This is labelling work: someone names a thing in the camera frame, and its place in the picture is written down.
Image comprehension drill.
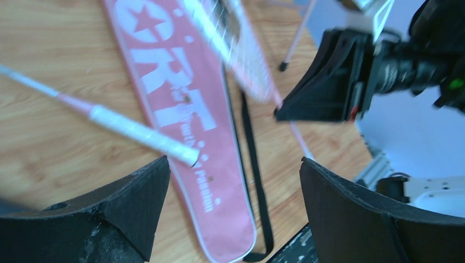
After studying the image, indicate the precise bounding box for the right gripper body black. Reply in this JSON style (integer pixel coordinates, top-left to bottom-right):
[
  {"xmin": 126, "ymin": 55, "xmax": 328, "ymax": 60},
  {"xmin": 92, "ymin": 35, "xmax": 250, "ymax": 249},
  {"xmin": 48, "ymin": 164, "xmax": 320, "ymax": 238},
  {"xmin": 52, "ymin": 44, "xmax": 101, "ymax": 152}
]
[{"xmin": 343, "ymin": 30, "xmax": 375, "ymax": 122}]

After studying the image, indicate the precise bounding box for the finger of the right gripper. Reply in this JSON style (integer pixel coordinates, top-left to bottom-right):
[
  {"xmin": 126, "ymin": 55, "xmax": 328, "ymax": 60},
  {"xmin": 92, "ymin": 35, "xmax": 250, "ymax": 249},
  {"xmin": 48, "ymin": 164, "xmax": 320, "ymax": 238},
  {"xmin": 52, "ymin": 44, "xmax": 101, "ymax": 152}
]
[
  {"xmin": 292, "ymin": 29, "xmax": 345, "ymax": 109},
  {"xmin": 274, "ymin": 44, "xmax": 350, "ymax": 122}
]

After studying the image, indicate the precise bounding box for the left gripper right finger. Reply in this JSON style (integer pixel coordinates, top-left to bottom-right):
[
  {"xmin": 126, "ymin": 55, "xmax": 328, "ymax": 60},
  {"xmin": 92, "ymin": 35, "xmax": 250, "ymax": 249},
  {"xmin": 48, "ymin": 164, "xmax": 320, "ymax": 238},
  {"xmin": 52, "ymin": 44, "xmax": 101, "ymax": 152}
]
[{"xmin": 299, "ymin": 157, "xmax": 464, "ymax": 262}]

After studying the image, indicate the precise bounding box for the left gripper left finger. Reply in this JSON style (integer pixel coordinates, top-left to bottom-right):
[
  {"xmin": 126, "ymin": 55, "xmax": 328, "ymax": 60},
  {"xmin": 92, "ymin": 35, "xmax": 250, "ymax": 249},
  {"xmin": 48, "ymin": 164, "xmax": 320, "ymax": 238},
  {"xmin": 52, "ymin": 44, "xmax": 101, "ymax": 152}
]
[{"xmin": 1, "ymin": 156, "xmax": 171, "ymax": 263}]

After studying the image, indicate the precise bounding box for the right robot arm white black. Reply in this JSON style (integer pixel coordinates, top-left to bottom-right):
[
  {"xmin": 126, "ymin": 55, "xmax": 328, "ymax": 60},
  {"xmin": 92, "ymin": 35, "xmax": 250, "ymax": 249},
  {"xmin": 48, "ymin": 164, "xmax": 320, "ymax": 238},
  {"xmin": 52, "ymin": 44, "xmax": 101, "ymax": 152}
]
[{"xmin": 274, "ymin": 1, "xmax": 464, "ymax": 217}]

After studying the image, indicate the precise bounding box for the pink music stand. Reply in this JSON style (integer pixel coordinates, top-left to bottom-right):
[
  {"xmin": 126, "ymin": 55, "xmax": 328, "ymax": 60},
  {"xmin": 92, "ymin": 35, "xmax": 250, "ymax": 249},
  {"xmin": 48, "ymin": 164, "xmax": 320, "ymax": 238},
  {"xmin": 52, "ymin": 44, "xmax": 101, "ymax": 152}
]
[{"xmin": 265, "ymin": 0, "xmax": 317, "ymax": 72}]

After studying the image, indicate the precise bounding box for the pink racket far left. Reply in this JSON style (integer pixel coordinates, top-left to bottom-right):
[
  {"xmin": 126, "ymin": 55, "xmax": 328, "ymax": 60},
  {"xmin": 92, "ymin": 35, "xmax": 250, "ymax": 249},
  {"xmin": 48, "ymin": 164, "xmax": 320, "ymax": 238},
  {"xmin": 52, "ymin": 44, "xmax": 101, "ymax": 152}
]
[{"xmin": 1, "ymin": 65, "xmax": 200, "ymax": 167}]

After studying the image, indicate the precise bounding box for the pink racket on bag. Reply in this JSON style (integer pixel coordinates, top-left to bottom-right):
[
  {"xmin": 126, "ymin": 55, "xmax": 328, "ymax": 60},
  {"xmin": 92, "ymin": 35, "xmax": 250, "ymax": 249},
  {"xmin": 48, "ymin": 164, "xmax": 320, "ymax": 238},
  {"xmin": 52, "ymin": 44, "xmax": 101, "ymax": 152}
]
[{"xmin": 178, "ymin": 0, "xmax": 315, "ymax": 161}]

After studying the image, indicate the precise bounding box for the pink racket bag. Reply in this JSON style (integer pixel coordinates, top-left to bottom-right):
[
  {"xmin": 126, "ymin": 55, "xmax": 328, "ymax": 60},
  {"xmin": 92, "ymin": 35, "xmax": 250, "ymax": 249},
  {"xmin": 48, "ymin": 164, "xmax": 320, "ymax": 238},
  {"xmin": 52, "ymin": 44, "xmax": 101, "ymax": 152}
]
[{"xmin": 103, "ymin": 0, "xmax": 274, "ymax": 262}]

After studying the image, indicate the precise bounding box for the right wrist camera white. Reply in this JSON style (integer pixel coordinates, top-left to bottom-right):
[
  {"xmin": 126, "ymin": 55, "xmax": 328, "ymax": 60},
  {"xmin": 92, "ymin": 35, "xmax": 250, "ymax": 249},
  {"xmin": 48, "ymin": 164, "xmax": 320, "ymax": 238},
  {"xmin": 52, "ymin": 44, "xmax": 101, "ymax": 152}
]
[{"xmin": 339, "ymin": 0, "xmax": 395, "ymax": 43}]

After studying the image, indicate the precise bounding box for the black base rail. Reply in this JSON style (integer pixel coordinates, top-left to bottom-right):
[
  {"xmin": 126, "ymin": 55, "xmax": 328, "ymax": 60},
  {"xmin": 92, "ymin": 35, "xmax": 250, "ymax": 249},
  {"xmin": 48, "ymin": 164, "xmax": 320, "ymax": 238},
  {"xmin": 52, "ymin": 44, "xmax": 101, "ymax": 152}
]
[{"xmin": 266, "ymin": 224, "xmax": 319, "ymax": 263}]

